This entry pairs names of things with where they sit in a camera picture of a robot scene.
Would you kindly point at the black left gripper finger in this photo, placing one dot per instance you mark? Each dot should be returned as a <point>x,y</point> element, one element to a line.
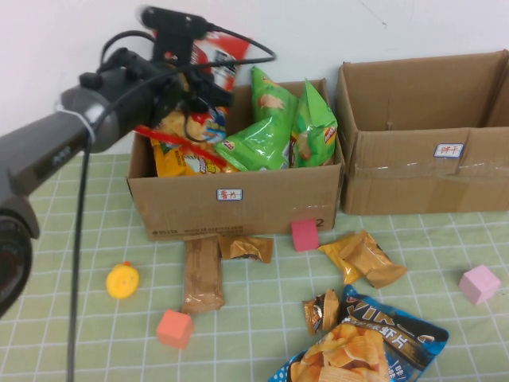
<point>212,93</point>

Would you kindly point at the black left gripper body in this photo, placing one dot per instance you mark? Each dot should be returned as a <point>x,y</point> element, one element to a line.
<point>173,51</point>

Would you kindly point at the red shrimp stick bag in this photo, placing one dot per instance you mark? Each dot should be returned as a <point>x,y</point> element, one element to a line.
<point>207,124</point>

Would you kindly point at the dark brown small snack pack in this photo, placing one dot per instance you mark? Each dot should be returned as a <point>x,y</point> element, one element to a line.
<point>320,312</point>

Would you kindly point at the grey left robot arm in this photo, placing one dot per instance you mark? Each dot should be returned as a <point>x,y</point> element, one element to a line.
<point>47,151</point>

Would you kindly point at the gold snack pack with dark print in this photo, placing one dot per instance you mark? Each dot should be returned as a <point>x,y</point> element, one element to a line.
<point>246,248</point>

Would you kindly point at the long brown snack bar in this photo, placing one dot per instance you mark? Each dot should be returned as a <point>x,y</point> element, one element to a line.
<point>203,274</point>

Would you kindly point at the yellow small snack pack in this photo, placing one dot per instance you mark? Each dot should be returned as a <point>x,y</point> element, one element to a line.
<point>334,254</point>

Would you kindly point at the gold brown snack pack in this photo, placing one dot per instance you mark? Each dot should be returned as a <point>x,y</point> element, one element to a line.
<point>370,262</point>

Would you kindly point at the tall green chip bag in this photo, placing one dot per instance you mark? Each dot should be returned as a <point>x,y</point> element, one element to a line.
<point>270,99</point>

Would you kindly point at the green chip bag with red logo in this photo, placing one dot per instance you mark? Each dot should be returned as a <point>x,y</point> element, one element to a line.
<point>258,143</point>

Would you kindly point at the yellow chip bag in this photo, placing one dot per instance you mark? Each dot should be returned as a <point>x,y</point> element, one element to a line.
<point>171,163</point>

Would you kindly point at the white chips label sticker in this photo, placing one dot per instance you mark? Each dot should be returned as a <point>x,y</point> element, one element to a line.
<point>229,195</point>

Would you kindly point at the green chip bag with zigzag edge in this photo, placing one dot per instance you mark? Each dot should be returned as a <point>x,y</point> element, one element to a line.
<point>314,119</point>

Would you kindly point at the cardboard box with chips label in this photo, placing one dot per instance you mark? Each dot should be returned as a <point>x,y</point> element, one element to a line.
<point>258,207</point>

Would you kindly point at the hot pink foam cube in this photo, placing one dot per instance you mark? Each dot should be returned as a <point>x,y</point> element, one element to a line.
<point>304,235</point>

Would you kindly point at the cardboard box with biscuit label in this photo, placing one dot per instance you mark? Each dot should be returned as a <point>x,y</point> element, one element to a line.
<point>397,187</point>

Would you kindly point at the yellow duck toy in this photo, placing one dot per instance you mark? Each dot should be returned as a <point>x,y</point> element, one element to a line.
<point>122,281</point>

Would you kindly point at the green checked tablecloth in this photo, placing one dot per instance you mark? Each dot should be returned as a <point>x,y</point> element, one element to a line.
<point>258,318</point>

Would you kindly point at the orange foam cube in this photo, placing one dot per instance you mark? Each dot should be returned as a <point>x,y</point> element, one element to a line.
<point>175,329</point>

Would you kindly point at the white biscuit label sticker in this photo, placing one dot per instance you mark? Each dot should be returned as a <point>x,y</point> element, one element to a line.
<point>448,150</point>

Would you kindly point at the plain cardboard box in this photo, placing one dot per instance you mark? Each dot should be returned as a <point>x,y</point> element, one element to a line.
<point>502,107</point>

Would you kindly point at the blue shrimp chips bag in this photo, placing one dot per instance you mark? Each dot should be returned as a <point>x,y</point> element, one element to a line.
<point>358,350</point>

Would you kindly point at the light pink foam cube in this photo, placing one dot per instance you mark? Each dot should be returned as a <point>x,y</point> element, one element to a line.
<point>479,284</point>

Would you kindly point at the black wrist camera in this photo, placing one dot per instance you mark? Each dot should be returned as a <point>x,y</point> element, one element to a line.
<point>171,18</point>

